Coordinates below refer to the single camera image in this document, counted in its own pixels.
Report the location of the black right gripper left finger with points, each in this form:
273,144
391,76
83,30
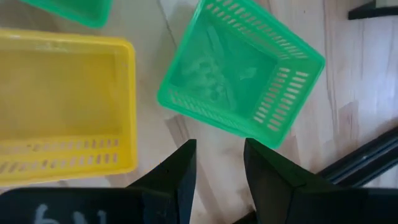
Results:
168,199

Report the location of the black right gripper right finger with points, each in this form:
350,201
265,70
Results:
280,202

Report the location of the green plastic slotted basket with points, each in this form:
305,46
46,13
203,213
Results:
71,9
227,71

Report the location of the yellow plastic slotted basket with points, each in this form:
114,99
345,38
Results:
62,93

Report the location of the black aluminium table frame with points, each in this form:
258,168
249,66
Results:
367,158

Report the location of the black metal shelf side frame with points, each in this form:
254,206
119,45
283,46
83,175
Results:
370,12

